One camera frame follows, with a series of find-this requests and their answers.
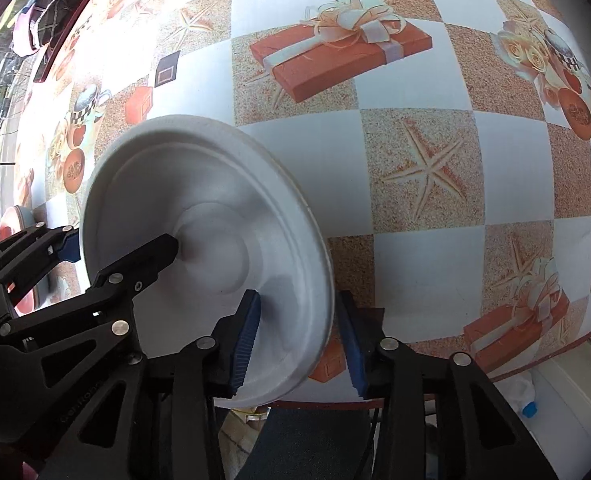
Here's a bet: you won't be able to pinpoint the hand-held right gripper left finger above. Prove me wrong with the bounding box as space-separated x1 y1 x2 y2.
40 288 262 480

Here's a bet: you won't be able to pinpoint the person's blue jeans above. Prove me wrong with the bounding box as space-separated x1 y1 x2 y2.
236 402 376 480

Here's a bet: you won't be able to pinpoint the printed checkered tablecloth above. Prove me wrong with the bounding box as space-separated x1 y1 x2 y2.
13 0 591 406

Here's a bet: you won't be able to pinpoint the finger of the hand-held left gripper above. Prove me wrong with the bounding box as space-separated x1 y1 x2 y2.
0 225 81 311
0 234 180 446

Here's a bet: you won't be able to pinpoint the pink cloth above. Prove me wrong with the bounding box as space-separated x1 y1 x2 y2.
10 7 51 58

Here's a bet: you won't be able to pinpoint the plastic bottle with blue cap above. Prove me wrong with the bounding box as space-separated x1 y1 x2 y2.
495 370 542 421

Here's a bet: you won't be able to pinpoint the white ledge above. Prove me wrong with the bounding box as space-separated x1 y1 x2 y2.
495 335 591 480

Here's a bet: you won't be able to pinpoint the white plate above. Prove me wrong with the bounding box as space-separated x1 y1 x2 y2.
79 115 336 409

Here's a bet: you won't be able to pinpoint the pink bowl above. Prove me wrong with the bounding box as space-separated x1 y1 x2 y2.
0 205 49 313

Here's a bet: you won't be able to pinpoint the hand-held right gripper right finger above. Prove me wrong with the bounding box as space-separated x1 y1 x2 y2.
336 290 561 480

